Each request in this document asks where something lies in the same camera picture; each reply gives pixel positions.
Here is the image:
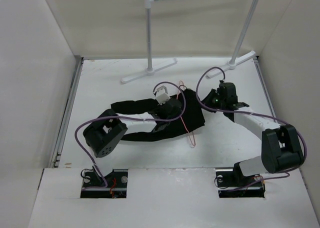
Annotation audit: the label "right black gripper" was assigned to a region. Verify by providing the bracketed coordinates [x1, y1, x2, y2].
[197, 89, 226, 114]

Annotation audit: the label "black trousers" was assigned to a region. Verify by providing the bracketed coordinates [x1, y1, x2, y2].
[111, 89, 205, 142]

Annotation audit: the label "pink wire hanger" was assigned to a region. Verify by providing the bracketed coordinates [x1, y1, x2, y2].
[178, 80, 196, 148]

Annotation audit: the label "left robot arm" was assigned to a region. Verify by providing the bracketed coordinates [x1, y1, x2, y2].
[82, 96, 185, 158]

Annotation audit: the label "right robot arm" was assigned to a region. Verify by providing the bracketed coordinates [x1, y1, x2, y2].
[203, 81, 306, 190]

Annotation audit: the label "white clothes rack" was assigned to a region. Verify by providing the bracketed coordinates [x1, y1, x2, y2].
[120, 0, 265, 84]

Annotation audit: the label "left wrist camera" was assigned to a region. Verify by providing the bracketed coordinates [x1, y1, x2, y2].
[154, 85, 171, 105]

